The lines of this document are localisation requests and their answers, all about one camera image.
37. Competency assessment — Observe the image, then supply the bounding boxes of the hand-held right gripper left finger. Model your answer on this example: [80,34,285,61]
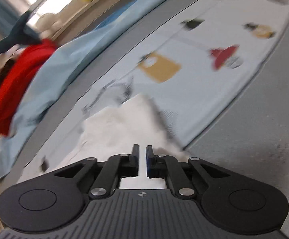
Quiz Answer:
[55,144,140,200]

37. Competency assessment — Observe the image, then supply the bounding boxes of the red folded blanket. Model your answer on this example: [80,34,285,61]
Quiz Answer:
[0,38,57,137]

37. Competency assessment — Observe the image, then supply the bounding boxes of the white long-sleeved baby garment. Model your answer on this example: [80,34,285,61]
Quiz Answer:
[67,93,188,190]

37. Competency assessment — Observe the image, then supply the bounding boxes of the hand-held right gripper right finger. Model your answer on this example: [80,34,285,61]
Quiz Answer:
[146,145,232,200]

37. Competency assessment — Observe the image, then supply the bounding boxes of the light blue duvet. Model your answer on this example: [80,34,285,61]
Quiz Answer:
[0,0,160,180]

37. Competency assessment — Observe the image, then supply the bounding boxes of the white plush toy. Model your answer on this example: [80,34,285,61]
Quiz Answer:
[36,12,62,40]

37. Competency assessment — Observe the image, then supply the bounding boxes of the dark blue shark plush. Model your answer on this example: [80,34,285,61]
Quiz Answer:
[0,11,41,63]

